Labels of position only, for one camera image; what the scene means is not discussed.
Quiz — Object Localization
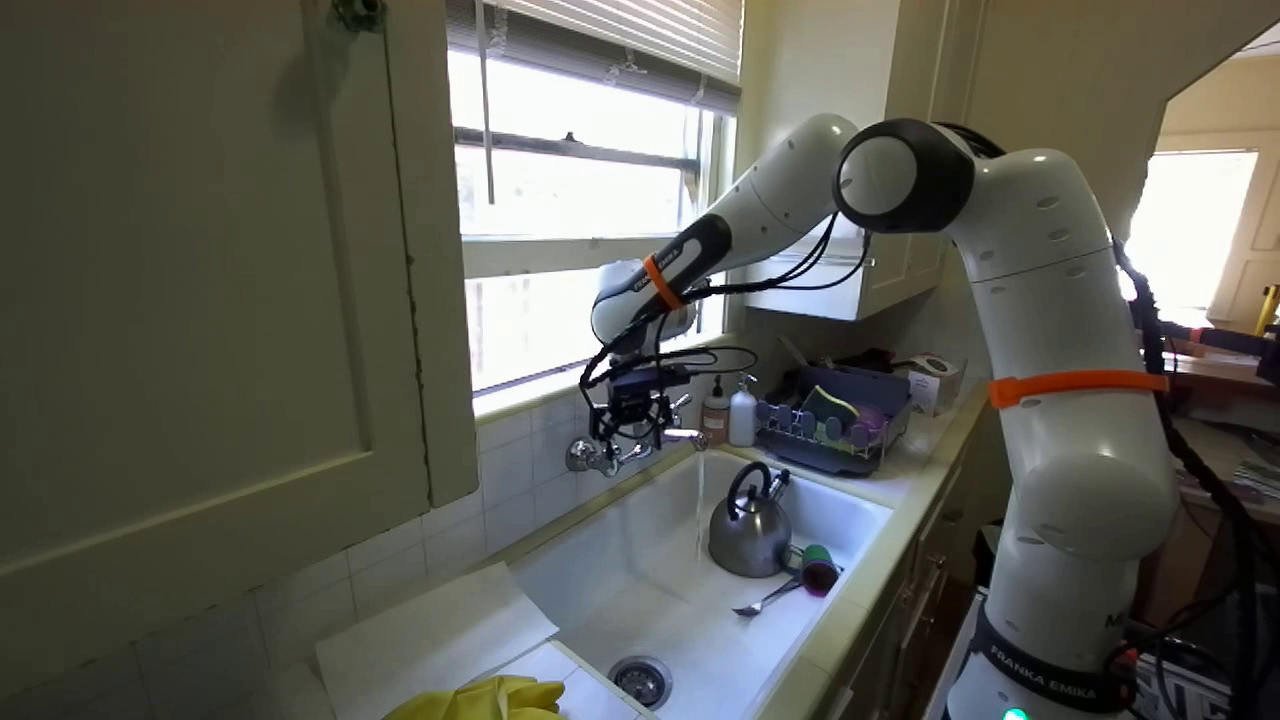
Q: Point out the metal sink drain strainer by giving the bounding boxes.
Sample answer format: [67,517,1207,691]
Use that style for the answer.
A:
[610,653,675,712]

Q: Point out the kitchen window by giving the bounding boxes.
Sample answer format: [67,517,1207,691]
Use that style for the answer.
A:
[445,0,745,415]

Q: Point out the white soap pump bottle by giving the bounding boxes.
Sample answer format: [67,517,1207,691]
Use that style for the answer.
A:
[730,377,759,451]

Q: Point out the black cable bundle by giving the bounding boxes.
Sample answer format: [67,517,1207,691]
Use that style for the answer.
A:
[1112,234,1274,720]

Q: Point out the window blinds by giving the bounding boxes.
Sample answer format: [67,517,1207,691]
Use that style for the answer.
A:
[475,0,745,89]

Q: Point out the orange upper arm strap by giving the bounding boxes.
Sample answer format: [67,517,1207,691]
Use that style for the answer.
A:
[986,367,1177,412]

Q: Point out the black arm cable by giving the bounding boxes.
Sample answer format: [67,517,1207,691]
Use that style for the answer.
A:
[578,211,875,442]

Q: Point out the small white wall cabinet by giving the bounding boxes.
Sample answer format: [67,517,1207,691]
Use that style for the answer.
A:
[735,194,923,325]

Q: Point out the orange forearm strap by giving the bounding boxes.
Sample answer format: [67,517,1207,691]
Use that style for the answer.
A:
[639,253,689,314]

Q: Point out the dish drying rack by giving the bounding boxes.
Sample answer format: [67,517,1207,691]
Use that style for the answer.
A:
[757,358,916,480]

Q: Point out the cream base cabinet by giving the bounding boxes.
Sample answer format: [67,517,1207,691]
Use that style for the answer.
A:
[814,436,1015,720]

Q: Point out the green cup purple inside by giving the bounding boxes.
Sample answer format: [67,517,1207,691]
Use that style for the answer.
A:
[780,532,846,594]

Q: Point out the chrome faucet body with spout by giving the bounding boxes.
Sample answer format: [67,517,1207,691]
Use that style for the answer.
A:
[585,419,714,473]

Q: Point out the cream wall cabinet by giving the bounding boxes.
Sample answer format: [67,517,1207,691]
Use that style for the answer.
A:
[0,0,479,695]

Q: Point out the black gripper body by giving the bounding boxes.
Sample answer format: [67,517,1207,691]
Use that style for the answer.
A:
[596,358,694,430]

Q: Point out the dark soap bottle black pump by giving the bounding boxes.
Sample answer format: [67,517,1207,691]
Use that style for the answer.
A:
[699,377,735,451]

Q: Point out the white ceramic kitchen sink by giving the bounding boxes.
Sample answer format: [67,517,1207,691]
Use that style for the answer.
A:
[514,442,896,720]

